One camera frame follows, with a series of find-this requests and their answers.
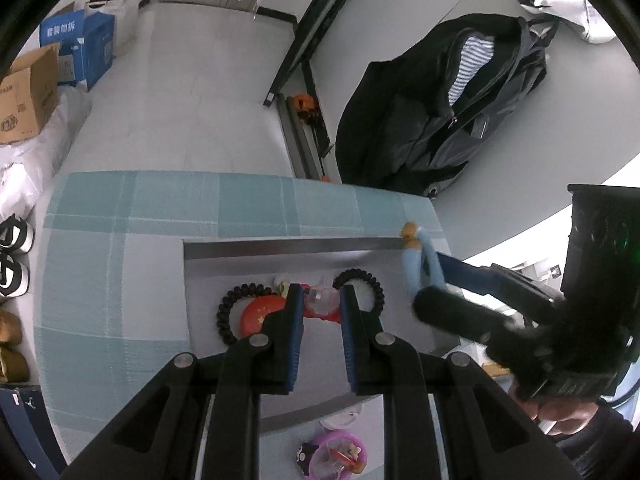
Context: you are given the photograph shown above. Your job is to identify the red gear hair clip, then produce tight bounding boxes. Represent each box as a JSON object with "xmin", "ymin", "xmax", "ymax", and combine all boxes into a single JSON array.
[{"xmin": 304, "ymin": 285, "xmax": 341, "ymax": 323}]

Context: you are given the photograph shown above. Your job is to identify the black spiral hair tie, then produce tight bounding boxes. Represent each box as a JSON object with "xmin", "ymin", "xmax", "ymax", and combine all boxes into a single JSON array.
[
  {"xmin": 214, "ymin": 283, "xmax": 277, "ymax": 347},
  {"xmin": 332, "ymin": 268, "xmax": 386, "ymax": 319}
]

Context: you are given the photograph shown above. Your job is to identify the purple round jewelry dish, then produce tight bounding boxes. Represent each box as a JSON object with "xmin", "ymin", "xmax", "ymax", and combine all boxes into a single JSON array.
[{"xmin": 296, "ymin": 430, "xmax": 368, "ymax": 480}]

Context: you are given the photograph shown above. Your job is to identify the light blue hair band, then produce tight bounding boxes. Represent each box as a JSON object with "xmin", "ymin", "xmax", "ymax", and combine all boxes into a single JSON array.
[{"xmin": 400, "ymin": 222, "xmax": 447, "ymax": 301}]

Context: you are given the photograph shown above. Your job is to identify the person's right hand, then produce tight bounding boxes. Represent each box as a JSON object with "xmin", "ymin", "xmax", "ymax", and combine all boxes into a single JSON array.
[{"xmin": 509, "ymin": 382, "xmax": 600, "ymax": 437}]

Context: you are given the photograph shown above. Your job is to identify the yellow flower hair clip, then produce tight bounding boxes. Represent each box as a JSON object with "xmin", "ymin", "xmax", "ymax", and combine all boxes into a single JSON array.
[{"xmin": 272, "ymin": 274, "xmax": 291, "ymax": 296}]

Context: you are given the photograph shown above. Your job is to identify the white round lid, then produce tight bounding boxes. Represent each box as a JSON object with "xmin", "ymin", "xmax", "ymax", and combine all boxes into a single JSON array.
[{"xmin": 320, "ymin": 403, "xmax": 363, "ymax": 431}]

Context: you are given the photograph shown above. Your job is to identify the grey cardboard box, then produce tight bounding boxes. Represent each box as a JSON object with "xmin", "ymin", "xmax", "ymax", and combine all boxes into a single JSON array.
[{"xmin": 183, "ymin": 237, "xmax": 460, "ymax": 431}]

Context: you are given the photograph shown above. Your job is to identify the black jacket striped lining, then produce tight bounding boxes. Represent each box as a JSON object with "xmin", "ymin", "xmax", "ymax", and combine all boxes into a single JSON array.
[{"xmin": 335, "ymin": 13, "xmax": 560, "ymax": 198}]

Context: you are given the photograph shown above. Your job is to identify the teal checked tablecloth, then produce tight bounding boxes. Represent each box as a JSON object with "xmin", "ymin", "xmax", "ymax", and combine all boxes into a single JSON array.
[{"xmin": 32, "ymin": 171, "xmax": 448, "ymax": 460}]

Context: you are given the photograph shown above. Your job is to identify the orange tool on floor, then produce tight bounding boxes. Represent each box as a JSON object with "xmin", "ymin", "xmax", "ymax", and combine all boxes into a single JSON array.
[{"xmin": 292, "ymin": 93, "xmax": 321, "ymax": 126}]

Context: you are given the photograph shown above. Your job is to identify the brown shoe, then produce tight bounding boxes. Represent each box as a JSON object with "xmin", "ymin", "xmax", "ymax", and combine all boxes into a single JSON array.
[
  {"xmin": 0, "ymin": 309, "xmax": 23, "ymax": 346},
  {"xmin": 0, "ymin": 346, "xmax": 30, "ymax": 385}
]

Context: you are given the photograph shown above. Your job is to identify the white black sneaker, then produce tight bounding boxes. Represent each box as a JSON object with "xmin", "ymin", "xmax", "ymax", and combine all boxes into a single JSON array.
[
  {"xmin": 0, "ymin": 252, "xmax": 29, "ymax": 299},
  {"xmin": 0, "ymin": 214, "xmax": 35, "ymax": 255}
]

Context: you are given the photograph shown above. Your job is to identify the dark blue shoe box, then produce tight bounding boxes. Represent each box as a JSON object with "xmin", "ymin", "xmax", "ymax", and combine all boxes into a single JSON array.
[{"xmin": 1, "ymin": 386, "xmax": 67, "ymax": 479}]

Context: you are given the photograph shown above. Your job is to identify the white packaging bags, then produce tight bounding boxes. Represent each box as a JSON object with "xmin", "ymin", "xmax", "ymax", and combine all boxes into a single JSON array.
[{"xmin": 0, "ymin": 86, "xmax": 92, "ymax": 220}]

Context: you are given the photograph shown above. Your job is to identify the brown cardboard box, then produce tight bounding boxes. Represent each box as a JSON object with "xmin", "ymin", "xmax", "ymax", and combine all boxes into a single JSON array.
[{"xmin": 0, "ymin": 44, "xmax": 58, "ymax": 144}]

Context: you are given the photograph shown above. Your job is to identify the blue cardboard box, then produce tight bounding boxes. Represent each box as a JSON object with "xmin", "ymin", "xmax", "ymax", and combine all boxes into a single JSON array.
[{"xmin": 39, "ymin": 10, "xmax": 115, "ymax": 91}]

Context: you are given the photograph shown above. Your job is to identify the white plastic bag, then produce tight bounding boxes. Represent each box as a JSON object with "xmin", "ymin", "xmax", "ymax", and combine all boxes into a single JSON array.
[{"xmin": 85, "ymin": 0, "xmax": 142, "ymax": 58}]

